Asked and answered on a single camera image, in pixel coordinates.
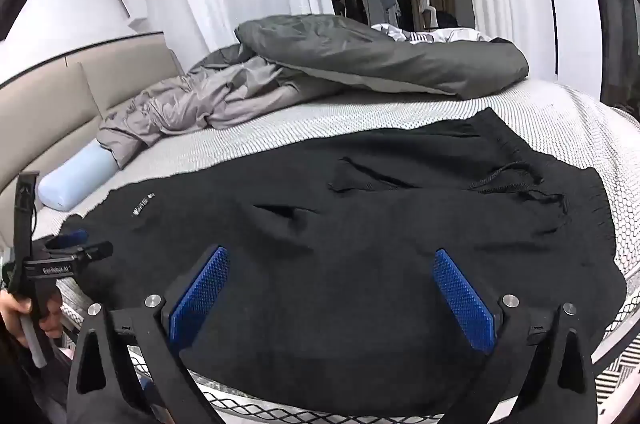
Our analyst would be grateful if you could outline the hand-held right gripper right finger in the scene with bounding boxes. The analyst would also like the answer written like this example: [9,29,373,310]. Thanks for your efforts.
[432,248,598,424]

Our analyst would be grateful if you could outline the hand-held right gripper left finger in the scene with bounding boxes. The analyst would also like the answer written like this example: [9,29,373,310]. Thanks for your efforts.
[67,245,232,424]

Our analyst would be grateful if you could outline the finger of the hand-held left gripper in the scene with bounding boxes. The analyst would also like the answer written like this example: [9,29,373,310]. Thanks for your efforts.
[75,241,114,262]
[42,229,91,255]

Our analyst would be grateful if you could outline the black pants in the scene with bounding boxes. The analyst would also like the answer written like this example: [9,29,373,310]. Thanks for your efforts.
[52,109,628,407]

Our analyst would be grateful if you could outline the person's left hand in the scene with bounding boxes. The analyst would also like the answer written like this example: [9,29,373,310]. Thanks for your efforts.
[0,289,65,347]

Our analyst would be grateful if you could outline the light blue pillow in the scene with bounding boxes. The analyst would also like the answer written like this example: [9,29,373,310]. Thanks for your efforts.
[37,140,121,210]

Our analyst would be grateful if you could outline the beige padded headboard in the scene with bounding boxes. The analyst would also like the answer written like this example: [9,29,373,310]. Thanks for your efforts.
[0,32,186,205]

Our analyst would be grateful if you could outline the black and white patterned rug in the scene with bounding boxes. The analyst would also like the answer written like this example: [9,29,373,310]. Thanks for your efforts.
[590,339,638,407]

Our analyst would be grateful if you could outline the light grey crumpled sheet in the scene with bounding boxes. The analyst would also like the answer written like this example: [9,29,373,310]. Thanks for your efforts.
[96,54,346,169]

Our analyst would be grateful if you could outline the bed with white honeycomb cover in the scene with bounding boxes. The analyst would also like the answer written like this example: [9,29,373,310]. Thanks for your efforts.
[30,77,640,424]

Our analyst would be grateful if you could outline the black and white striped cloth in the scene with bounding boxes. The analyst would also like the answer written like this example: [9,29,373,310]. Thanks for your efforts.
[372,23,501,46]

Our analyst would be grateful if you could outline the dark grey duvet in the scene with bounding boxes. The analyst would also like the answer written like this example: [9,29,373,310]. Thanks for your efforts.
[190,15,530,100]

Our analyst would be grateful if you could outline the white chair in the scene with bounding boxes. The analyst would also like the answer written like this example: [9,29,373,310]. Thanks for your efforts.
[417,0,442,28]

